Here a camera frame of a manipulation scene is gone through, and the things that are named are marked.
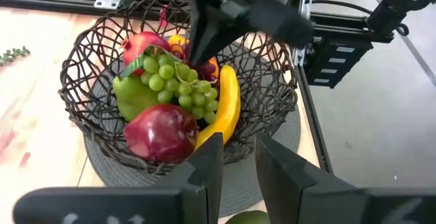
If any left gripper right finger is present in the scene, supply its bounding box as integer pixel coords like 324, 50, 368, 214
255, 133, 436, 224

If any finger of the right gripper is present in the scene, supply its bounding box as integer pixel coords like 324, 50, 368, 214
189, 0, 236, 67

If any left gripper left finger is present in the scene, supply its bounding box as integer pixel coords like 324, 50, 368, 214
13, 132, 224, 224

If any red grape bunch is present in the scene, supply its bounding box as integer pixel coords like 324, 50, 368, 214
182, 43, 219, 84

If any green avocado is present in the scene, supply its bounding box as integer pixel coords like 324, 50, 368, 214
224, 210, 272, 224

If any green grape bunch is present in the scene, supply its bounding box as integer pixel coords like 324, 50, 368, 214
119, 45, 219, 125

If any dark red apple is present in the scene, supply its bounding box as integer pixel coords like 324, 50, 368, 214
123, 103, 200, 165

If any red pomegranate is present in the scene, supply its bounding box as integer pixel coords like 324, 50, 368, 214
121, 31, 171, 77

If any yellow banana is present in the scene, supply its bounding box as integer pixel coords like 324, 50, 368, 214
196, 64, 242, 150

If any black wire mesh basket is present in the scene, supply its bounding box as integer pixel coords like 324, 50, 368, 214
57, 0, 299, 176

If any green pear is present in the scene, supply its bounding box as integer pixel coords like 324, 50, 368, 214
112, 76, 161, 123

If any small red tag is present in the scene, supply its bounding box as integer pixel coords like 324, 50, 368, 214
159, 5, 170, 28

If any looped black arm cable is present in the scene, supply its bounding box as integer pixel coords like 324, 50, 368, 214
311, 0, 375, 16

